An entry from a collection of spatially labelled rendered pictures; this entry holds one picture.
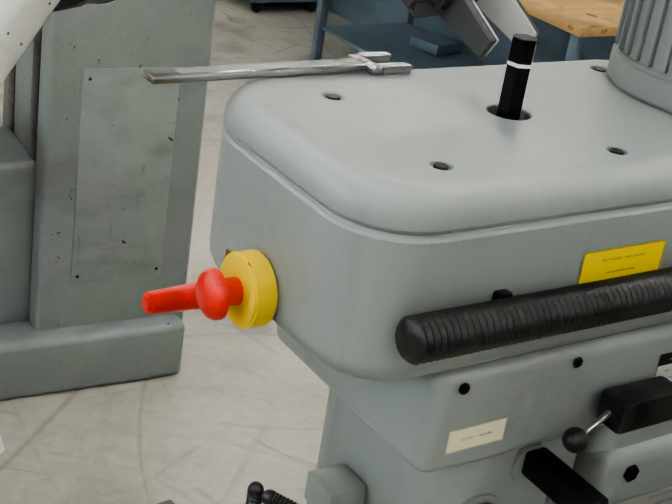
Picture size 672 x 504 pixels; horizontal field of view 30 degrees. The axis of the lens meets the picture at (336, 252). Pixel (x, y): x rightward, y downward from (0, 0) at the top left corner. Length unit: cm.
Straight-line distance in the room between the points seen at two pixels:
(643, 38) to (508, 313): 35
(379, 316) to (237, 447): 302
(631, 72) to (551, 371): 29
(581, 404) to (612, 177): 22
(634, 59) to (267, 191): 38
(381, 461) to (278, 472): 271
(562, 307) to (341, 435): 30
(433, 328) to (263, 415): 320
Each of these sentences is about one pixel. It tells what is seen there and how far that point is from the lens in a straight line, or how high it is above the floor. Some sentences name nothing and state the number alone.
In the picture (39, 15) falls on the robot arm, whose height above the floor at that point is 187.
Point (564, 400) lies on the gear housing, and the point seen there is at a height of 168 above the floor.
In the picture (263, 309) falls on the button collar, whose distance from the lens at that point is 94.
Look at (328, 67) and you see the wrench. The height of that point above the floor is 190.
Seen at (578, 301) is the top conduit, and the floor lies 180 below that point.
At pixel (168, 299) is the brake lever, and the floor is 171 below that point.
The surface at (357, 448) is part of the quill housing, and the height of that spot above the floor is 157.
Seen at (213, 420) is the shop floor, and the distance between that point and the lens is 400.
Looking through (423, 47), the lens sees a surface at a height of 25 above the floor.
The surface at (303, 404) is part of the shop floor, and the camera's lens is 414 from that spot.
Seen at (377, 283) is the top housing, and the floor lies 182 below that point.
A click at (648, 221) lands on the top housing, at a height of 184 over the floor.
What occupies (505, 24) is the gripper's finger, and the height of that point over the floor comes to 195.
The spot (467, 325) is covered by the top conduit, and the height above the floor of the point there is 180.
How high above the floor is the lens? 220
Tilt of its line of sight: 25 degrees down
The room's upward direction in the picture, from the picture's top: 9 degrees clockwise
